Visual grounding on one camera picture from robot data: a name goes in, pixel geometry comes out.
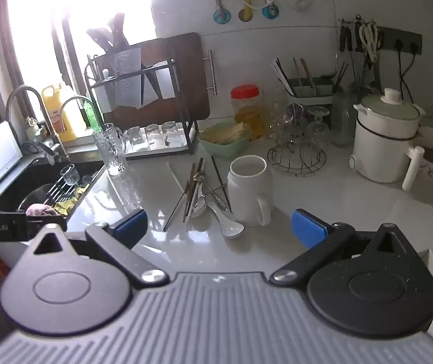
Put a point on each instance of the black chopstick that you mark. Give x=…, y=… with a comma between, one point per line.
x=222, y=184
x=182, y=198

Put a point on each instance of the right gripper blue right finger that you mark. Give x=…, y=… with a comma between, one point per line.
x=322, y=242

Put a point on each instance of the white electric cooker pot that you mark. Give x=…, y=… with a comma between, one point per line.
x=385, y=149

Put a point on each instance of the yellow detergent bottle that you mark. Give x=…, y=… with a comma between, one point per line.
x=54, y=96

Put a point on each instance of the green basket of sticks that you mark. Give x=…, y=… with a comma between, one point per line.
x=225, y=139

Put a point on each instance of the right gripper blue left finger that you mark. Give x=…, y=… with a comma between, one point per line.
x=114, y=242

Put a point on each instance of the white ceramic soup spoon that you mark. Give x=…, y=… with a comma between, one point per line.
x=229, y=228

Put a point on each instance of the red lid plastic jar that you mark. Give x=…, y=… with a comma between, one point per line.
x=248, y=108

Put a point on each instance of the white ceramic utensil jar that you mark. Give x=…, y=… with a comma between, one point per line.
x=250, y=190

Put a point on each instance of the upturned drinking glass right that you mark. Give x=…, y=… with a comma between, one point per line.
x=171, y=134

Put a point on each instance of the brown wooden chopstick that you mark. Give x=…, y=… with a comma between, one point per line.
x=189, y=192

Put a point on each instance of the upturned drinking glass left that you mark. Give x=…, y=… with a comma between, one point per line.
x=135, y=138

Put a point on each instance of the white chopstick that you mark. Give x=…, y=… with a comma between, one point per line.
x=173, y=174

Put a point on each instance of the black dish rack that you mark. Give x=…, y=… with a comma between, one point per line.
x=120, y=79

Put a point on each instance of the chrome kitchen faucet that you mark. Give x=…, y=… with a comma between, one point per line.
x=49, y=140

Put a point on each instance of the large steel spoon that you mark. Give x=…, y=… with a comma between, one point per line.
x=198, y=204

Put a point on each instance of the upturned drinking glass middle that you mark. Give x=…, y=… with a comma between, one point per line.
x=154, y=137

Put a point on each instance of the wine glass in sink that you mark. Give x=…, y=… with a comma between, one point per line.
x=70, y=175

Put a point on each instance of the wire glass drying rack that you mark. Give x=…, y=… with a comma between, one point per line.
x=300, y=134

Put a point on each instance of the upturned drinking glass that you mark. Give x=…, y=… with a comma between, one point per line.
x=154, y=137
x=135, y=138
x=171, y=134

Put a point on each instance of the wooden cutting board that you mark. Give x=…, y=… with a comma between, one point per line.
x=187, y=51

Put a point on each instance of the green chopstick holder caddy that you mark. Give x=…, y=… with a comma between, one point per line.
x=305, y=88

